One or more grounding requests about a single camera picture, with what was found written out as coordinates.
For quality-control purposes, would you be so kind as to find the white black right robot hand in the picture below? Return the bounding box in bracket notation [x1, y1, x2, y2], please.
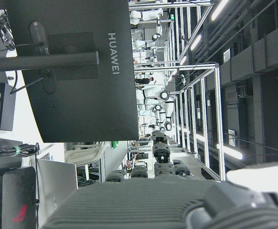
[42, 130, 278, 229]

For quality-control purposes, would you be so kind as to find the white plastic chair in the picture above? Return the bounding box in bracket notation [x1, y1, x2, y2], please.
[64, 142, 111, 182]

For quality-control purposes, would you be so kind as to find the silver laptop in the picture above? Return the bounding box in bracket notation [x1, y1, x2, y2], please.
[37, 158, 78, 225]

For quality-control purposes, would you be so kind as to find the long ceiling light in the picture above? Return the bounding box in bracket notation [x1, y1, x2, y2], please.
[190, 34, 203, 51]
[211, 0, 230, 21]
[216, 143, 243, 160]

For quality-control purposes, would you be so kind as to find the white humanoid robot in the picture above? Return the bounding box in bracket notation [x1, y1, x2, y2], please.
[136, 70, 175, 132]
[130, 7, 165, 42]

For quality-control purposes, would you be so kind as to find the black Huawei monitor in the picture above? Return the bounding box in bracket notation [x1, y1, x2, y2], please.
[0, 0, 140, 143]

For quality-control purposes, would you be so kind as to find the black computer red logo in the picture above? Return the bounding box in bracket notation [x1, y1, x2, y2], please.
[1, 166, 37, 229]

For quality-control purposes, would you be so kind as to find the black monitor stand pole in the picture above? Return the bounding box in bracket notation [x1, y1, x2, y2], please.
[0, 51, 100, 73]

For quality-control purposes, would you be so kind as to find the aluminium cage frame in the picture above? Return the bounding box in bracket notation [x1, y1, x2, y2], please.
[174, 62, 227, 181]

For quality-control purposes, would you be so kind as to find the cable bundle green tie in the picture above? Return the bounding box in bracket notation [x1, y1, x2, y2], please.
[0, 142, 40, 158]

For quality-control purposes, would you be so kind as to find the black network switch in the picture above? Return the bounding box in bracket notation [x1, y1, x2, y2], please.
[0, 83, 17, 131]

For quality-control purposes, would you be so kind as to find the black ventilation duct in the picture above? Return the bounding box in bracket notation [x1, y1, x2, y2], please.
[221, 19, 278, 82]

